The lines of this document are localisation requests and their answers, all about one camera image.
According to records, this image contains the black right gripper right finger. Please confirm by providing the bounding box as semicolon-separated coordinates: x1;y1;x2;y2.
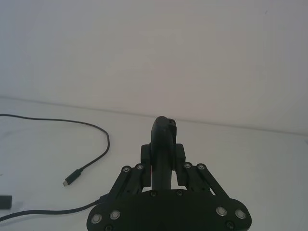
168;117;232;198

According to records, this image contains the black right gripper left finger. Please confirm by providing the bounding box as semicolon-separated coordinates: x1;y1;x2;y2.
105;116;175;196

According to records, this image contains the white table cloth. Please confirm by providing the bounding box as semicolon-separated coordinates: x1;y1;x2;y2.
0;96;308;231

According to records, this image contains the small black box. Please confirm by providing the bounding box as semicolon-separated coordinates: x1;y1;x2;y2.
0;195;13;210

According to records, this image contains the black cable with flat plug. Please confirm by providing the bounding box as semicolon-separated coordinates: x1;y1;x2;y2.
0;114;111;188

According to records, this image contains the thin dark gripper cable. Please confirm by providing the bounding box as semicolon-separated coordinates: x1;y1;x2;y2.
0;195;107;220

